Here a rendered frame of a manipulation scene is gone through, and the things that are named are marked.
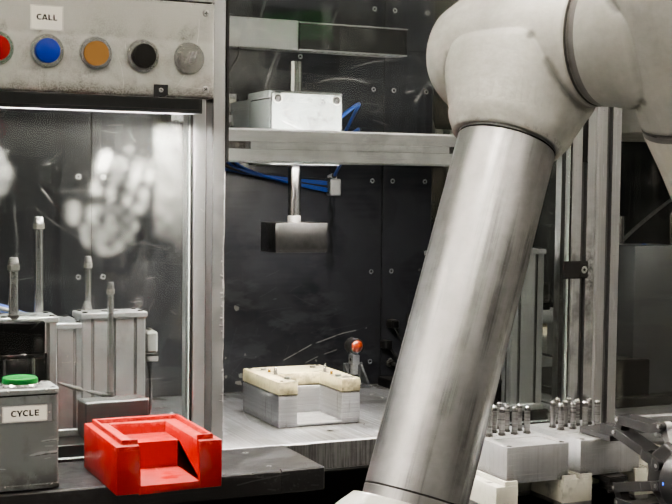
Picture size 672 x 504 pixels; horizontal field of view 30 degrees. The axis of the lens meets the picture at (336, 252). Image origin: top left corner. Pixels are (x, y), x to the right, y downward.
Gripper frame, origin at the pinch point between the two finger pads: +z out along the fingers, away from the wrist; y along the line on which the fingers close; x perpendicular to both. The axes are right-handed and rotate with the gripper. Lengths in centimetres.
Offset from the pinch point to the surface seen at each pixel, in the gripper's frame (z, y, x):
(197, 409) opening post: 18, 7, 51
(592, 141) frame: 18.3, 42.6, -10.8
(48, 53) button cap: 15, 52, 71
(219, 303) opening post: 18, 20, 48
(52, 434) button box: 4, 8, 73
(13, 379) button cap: 5, 14, 77
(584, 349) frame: 18.5, 11.3, -9.9
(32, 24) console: 16, 55, 72
